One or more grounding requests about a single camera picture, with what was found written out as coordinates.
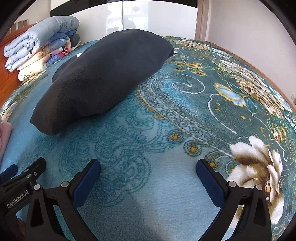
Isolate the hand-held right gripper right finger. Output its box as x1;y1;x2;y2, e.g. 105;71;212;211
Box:
196;159;272;241

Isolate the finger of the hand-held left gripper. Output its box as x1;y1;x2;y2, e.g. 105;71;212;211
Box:
0;164;18;184
21;157;47;184

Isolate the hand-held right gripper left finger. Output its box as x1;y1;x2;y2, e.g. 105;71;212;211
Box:
25;159;101;241

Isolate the dark grey fleece garment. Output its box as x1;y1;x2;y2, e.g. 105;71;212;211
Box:
30;28;174;136

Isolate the pink cloth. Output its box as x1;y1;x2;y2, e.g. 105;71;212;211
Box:
0;121;13;164

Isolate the teal floral blanket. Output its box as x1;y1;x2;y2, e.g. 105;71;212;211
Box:
0;35;296;241

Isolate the wooden headboard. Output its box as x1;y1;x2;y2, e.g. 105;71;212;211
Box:
0;29;22;109

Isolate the floral print folded quilt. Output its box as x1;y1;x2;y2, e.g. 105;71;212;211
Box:
17;32;73;81

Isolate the dark grey folded cloth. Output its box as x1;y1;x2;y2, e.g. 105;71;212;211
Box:
70;30;82;47

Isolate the glossy white wardrobe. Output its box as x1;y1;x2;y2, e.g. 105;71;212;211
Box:
50;0;200;39

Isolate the white door frame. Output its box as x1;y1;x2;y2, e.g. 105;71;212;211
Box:
194;0;215;42

